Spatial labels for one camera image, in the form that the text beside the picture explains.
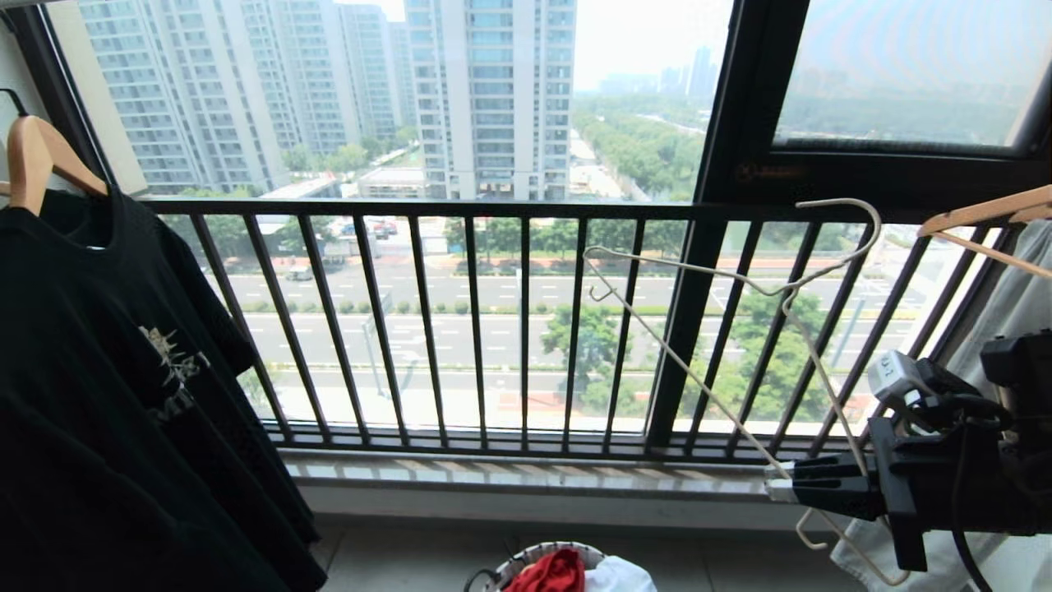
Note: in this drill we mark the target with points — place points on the black metal balcony railing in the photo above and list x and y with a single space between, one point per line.
411 207

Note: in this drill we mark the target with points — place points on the red garment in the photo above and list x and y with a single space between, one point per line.
549 574

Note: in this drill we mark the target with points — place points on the white woven laundry basket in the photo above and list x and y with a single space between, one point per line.
493 575

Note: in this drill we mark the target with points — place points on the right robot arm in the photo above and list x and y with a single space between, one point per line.
1023 362

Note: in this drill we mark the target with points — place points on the wooden clothes hanger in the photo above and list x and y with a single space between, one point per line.
986 212
33 156

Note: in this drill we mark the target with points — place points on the pale grey hanging garment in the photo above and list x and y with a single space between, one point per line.
1019 304

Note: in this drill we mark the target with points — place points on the black printed t-shirt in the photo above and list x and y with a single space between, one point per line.
123 411

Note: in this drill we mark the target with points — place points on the marble window sill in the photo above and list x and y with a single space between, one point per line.
493 478

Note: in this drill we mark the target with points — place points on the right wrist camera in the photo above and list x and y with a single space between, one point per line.
892 370

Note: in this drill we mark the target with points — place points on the black window frame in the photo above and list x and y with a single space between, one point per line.
740 123

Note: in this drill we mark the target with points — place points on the white garment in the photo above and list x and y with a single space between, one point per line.
620 577

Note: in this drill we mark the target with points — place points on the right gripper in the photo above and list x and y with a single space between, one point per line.
937 481

